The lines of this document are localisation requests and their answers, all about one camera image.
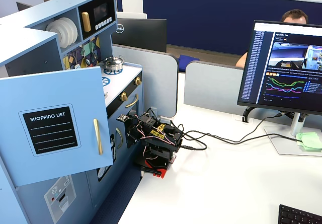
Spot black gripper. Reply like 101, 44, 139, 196
125, 120, 142, 149

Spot black robot arm red base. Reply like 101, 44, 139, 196
125, 107, 185, 179

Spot steel toy pot with lid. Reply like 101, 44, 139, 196
103, 56, 125, 71

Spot grey desk divider panel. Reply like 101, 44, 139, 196
183, 60, 247, 115
112, 44, 179, 119

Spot hanging toy spatula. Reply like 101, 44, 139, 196
74, 49, 82, 70

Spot blue chair seat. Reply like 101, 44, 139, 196
179, 54, 200, 66

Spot black Dell monitor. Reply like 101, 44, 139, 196
112, 18, 168, 53

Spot white toy plate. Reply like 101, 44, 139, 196
45, 20, 66, 49
62, 17, 79, 45

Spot blue shopping list cabinet door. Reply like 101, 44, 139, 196
0, 66, 114, 187

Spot white stacked plates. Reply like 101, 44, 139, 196
54, 18, 74, 47

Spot black toy microwave door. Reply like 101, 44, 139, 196
77, 0, 117, 40

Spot blue toy kitchen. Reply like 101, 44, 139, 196
0, 0, 144, 224

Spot silver monitor stand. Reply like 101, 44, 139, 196
263, 112, 322, 157

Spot computer monitor with graphs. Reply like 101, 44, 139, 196
237, 20, 322, 115

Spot green sticky notes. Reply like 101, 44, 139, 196
296, 131, 322, 151

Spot black keyboard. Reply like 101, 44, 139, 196
278, 204, 322, 224

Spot person behind monitor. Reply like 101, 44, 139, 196
235, 9, 309, 67

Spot curved gold cabinet handle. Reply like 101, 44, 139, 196
115, 127, 124, 150

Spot gold oven handle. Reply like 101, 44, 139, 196
125, 94, 139, 109

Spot long gold door handle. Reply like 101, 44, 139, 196
93, 118, 103, 156

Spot black cable under notes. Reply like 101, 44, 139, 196
181, 130, 302, 144

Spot black cable to monitor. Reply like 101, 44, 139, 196
180, 112, 286, 151

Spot gold microwave handle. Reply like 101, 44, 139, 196
81, 12, 92, 33

